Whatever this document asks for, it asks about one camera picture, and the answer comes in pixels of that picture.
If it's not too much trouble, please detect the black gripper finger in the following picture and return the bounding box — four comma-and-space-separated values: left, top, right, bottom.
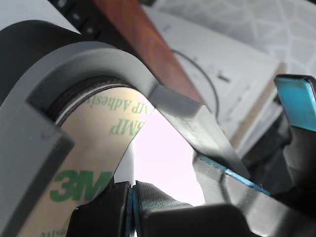
69, 181, 131, 237
132, 181, 194, 237

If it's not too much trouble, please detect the black holding gripper body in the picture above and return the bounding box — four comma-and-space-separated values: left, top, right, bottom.
242, 98, 297, 196

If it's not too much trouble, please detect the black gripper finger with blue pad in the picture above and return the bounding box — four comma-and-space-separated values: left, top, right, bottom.
273, 73, 316, 198
194, 153, 316, 237

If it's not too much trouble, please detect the tan 3M tape liner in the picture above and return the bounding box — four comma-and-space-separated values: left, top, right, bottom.
18, 86, 156, 237

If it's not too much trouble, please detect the tan wooden strip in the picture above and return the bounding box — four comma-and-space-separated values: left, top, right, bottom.
231, 63, 288, 149

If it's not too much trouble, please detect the white framed display panel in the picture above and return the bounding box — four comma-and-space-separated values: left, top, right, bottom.
46, 75, 206, 207

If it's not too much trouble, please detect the white board with markings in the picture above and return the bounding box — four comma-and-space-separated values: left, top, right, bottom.
142, 4, 284, 139

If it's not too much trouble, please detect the white geometric patterned sheet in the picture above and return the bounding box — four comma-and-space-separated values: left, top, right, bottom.
155, 0, 316, 75

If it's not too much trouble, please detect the gray printed fixture stand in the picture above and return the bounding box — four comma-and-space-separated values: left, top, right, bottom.
0, 21, 251, 237

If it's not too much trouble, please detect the brown wooden strip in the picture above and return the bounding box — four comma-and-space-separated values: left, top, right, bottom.
93, 0, 205, 104

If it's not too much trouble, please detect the black keyboard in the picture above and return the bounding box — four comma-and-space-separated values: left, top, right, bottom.
55, 0, 104, 41

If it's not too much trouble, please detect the thin black cable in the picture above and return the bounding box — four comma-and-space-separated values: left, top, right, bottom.
170, 48, 220, 119

